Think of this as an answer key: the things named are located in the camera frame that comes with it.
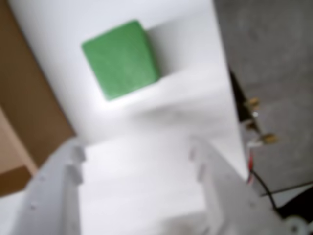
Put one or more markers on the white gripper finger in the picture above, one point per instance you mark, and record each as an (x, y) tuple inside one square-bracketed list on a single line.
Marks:
[(44, 203), (232, 203)]

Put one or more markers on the green cube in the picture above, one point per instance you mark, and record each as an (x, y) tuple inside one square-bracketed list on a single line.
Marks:
[(119, 61)]

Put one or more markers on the brown cardboard box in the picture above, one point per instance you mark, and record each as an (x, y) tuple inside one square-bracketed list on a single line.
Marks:
[(29, 98)]

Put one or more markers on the table clamp with brass knobs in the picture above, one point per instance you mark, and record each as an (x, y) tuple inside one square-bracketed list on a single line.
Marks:
[(252, 104)]

